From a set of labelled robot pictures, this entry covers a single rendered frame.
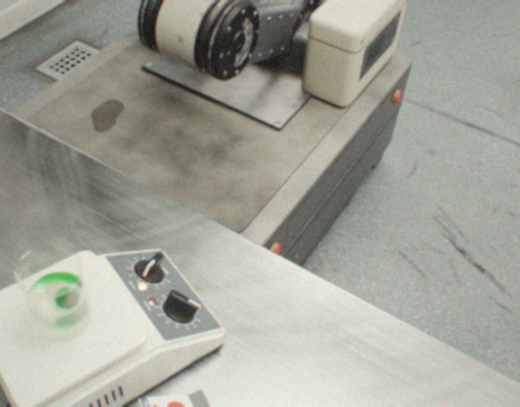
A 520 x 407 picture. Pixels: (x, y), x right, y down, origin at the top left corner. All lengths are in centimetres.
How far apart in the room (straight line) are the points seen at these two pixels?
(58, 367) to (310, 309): 27
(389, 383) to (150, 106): 102
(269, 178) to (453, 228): 67
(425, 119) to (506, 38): 63
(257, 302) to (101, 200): 24
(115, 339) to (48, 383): 6
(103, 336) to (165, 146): 88
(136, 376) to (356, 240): 121
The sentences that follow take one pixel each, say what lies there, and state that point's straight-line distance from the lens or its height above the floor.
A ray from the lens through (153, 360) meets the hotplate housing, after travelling 60.
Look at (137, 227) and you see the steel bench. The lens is 76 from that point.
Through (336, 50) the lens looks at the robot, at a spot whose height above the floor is 52.
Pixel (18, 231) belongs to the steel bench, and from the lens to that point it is 79.
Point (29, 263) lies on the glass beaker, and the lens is 56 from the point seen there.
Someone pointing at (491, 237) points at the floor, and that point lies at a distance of 187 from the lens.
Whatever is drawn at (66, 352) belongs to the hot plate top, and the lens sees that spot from 58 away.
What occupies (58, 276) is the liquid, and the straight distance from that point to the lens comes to 58.
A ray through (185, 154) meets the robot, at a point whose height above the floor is 37.
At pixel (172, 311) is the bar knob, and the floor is 81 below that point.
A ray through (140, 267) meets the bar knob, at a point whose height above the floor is 81.
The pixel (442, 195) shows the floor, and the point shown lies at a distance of 193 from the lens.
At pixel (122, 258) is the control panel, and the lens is 67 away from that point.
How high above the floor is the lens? 133
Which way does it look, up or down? 48 degrees down
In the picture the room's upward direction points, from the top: 4 degrees clockwise
